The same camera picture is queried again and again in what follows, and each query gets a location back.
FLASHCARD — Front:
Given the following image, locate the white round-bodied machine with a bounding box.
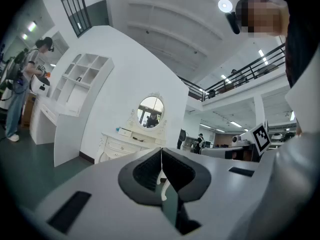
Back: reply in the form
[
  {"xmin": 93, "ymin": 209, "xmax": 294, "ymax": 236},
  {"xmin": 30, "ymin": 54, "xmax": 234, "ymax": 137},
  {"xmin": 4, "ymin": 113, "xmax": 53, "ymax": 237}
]
[{"xmin": 30, "ymin": 75, "xmax": 51, "ymax": 95}]

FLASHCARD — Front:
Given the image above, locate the round ceiling lamp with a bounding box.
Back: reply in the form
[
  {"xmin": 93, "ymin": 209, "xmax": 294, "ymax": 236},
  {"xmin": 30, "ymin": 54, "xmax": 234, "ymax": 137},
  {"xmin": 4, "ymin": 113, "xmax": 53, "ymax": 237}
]
[{"xmin": 217, "ymin": 0, "xmax": 234, "ymax": 13}]

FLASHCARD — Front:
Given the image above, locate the oval vanity mirror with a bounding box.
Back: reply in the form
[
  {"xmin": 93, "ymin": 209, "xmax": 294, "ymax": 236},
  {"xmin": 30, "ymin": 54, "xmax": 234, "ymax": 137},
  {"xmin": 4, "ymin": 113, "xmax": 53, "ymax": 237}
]
[{"xmin": 136, "ymin": 95, "xmax": 165, "ymax": 129}]

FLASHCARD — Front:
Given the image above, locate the black head-mounted camera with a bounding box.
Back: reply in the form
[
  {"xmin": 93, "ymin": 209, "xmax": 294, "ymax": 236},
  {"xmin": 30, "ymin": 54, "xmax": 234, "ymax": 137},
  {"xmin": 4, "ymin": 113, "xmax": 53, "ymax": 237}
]
[{"xmin": 224, "ymin": 0, "xmax": 283, "ymax": 35}]

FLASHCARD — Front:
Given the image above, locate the black grid window frame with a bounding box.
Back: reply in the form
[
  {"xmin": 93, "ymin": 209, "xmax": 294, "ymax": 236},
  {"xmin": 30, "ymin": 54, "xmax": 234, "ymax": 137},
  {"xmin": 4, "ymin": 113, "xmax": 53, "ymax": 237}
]
[{"xmin": 55, "ymin": 0, "xmax": 93, "ymax": 39}]

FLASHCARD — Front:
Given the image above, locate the black standing fan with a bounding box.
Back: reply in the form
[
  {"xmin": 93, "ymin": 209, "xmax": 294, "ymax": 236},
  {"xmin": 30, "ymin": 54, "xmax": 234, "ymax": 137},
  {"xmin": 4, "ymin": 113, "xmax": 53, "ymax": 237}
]
[{"xmin": 176, "ymin": 128, "xmax": 187, "ymax": 150}]

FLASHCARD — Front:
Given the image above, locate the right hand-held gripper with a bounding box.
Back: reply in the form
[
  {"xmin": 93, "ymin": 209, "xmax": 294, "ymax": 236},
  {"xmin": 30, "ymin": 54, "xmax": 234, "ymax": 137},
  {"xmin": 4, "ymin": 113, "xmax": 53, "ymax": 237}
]
[{"xmin": 199, "ymin": 120, "xmax": 273, "ymax": 163}]

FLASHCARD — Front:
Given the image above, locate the white desk with shelf hutch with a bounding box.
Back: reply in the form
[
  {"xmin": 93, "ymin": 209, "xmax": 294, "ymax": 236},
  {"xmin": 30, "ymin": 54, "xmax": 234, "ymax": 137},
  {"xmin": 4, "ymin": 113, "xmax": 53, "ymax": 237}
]
[{"xmin": 29, "ymin": 53, "xmax": 115, "ymax": 168}]

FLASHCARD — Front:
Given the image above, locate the white vanity with carved legs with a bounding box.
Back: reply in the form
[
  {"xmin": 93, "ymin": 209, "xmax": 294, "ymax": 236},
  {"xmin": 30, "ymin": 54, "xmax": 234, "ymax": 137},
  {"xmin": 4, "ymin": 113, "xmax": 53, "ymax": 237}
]
[{"xmin": 96, "ymin": 91, "xmax": 169, "ymax": 202}]

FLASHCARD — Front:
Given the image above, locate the black balcony railing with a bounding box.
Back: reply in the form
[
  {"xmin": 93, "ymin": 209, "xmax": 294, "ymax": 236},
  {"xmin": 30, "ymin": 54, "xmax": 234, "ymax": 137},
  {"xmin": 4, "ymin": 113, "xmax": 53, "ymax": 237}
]
[{"xmin": 177, "ymin": 42, "xmax": 287, "ymax": 103}]

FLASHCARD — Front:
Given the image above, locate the brown cardboard box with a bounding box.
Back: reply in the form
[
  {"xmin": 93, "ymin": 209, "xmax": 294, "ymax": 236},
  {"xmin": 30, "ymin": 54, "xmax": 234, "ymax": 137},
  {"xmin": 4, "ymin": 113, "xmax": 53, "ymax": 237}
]
[{"xmin": 20, "ymin": 91, "xmax": 35, "ymax": 129}]

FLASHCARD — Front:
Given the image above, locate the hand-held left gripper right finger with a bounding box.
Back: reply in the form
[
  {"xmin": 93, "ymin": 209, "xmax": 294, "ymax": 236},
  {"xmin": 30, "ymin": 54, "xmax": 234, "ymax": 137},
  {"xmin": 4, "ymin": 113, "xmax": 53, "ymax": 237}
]
[{"xmin": 161, "ymin": 147, "xmax": 262, "ymax": 240}]

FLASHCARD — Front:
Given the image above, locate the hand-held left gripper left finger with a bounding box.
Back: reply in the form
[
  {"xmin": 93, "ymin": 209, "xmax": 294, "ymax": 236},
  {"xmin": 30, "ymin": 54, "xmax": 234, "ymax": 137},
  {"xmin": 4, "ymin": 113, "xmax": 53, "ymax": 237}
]
[{"xmin": 32, "ymin": 147, "xmax": 185, "ymax": 240}]

